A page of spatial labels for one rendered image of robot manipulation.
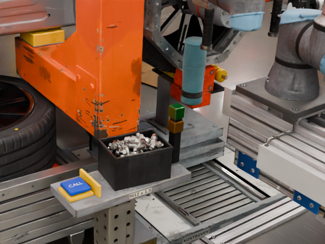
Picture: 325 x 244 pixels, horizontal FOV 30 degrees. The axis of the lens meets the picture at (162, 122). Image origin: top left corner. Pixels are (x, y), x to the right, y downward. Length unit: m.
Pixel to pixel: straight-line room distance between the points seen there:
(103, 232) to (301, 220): 0.73
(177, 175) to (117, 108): 0.29
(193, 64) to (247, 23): 0.97
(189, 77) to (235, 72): 1.78
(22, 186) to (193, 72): 0.78
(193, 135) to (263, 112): 1.02
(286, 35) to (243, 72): 2.49
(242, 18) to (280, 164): 0.42
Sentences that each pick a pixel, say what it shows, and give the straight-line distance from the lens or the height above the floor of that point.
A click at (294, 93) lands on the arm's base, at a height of 0.84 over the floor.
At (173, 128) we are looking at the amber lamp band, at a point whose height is 0.59.
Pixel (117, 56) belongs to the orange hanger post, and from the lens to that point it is 1.92.
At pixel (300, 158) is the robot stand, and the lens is 1.57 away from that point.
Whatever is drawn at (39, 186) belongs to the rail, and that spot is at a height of 0.36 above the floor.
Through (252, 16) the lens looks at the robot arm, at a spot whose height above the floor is 1.10.
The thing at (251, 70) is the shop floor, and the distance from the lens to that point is 4.19.
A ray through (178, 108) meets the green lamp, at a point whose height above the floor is 0.66.
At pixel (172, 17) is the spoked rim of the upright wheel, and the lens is 2.49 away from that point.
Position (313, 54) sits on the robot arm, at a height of 0.98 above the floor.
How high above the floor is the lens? 1.47
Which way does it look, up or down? 26 degrees down
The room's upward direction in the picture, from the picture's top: 3 degrees clockwise
